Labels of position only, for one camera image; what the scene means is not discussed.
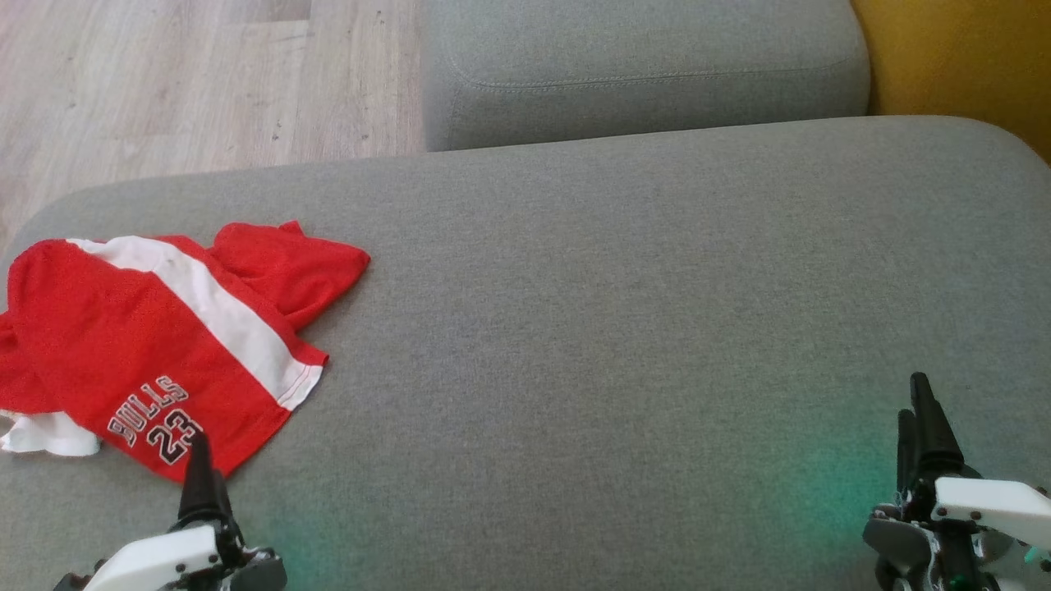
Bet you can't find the wide grey chaise cushion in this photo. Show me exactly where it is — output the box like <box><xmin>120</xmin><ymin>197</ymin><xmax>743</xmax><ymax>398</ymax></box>
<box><xmin>0</xmin><ymin>115</ymin><xmax>1051</xmax><ymax>591</ymax></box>

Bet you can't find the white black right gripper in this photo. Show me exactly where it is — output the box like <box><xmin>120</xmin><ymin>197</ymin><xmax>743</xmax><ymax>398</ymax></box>
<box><xmin>862</xmin><ymin>372</ymin><xmax>1051</xmax><ymax>591</ymax></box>

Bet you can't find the red jersey with white sleeves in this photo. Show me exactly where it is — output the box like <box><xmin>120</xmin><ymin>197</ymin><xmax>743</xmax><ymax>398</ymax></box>
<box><xmin>0</xmin><ymin>220</ymin><xmax>371</xmax><ymax>457</ymax></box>

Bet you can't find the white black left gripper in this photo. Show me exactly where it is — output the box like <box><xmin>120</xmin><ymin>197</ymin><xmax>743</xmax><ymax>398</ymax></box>
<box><xmin>53</xmin><ymin>431</ymin><xmax>288</xmax><ymax>591</ymax></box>

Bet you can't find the wide yellow sofa back cushion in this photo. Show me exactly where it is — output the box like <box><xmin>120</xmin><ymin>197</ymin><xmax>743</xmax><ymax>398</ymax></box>
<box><xmin>850</xmin><ymin>0</ymin><xmax>1051</xmax><ymax>163</ymax></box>

